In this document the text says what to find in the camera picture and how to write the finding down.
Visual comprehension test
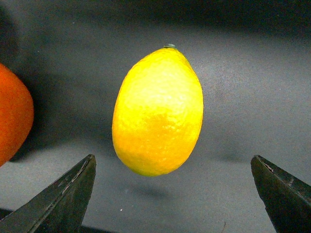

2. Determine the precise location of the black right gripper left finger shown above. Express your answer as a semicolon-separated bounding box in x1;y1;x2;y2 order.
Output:
0;154;96;233

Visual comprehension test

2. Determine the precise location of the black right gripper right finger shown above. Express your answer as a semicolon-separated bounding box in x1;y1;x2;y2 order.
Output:
251;155;311;233

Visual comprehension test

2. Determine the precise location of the yellow lemon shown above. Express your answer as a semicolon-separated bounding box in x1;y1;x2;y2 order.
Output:
112;44;204;177

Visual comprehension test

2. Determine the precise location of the orange behind right finger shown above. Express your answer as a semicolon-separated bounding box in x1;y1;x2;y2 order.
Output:
0;64;34;165

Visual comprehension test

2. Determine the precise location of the black front fruit tray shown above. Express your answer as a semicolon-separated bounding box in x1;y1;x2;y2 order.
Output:
0;0;311;233

